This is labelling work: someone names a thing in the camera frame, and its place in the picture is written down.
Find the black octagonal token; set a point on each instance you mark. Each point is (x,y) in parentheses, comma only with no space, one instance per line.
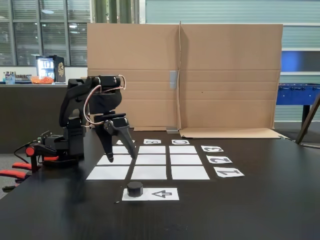
(135,189)

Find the white paper grid square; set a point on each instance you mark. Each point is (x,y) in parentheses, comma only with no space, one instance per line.
(148,173)
(190,173)
(186,160)
(152,150)
(120,150)
(151,160)
(120,160)
(183,150)
(107,173)

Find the paper sheet letter A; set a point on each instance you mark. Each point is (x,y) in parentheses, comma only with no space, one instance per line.
(119,142)

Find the paper sheet letter B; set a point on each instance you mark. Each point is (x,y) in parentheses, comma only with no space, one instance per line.
(145,140)

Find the short grey tape strip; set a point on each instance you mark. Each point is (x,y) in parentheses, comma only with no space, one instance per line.
(172,130)

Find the paper sheet letter C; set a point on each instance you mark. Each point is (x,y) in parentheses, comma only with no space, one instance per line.
(173,140)

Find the black mini fridge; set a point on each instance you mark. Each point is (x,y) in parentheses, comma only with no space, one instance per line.
(60,68)

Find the large brown cardboard panel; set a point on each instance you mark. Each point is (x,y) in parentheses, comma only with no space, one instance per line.
(230,62)
(140,50)

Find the orange snack bag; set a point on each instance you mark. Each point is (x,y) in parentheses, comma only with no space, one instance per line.
(41,80)

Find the long grey tape strip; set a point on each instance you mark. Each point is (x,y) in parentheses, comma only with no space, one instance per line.
(174,79)

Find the white arrow paper sheet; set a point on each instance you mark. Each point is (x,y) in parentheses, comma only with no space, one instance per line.
(162,197)

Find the paper sheet number 3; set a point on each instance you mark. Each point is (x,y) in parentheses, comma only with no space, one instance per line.
(203,147)

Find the dark brown counter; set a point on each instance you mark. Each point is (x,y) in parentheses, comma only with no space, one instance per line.
(25,112)

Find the paper sheet number 2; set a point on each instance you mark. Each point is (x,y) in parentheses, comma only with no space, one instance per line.
(211,162)

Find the blue labelled container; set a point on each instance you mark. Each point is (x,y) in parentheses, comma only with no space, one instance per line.
(8,78)

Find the paper sheet number 1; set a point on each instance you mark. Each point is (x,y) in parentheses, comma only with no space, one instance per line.
(218,175)

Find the blue foosball table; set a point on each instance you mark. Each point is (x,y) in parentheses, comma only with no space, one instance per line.
(295,96)

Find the dark wooden stand leg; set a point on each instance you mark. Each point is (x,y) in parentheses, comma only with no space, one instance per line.
(307,120)

